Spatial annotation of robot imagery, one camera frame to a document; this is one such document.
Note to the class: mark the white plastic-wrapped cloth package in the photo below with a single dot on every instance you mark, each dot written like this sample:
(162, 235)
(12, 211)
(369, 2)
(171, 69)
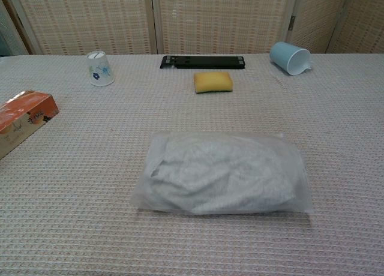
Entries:
(279, 156)

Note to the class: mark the yellow green sponge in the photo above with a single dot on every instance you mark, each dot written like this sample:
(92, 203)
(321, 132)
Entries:
(213, 82)

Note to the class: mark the black folding stand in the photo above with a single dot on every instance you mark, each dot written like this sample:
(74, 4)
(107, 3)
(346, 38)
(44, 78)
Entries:
(204, 61)

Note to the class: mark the woven tablecloth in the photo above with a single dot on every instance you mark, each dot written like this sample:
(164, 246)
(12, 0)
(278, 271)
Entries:
(90, 168)

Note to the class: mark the floral paper cup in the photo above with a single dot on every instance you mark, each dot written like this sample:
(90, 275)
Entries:
(99, 69)

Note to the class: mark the woven folding screen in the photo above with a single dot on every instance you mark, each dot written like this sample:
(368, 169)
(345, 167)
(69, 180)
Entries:
(210, 18)

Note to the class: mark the light blue plastic mug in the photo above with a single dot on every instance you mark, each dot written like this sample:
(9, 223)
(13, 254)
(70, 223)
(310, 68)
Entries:
(289, 60)

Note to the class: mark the orange tissue box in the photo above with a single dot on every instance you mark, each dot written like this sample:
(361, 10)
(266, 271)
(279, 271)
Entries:
(24, 117)

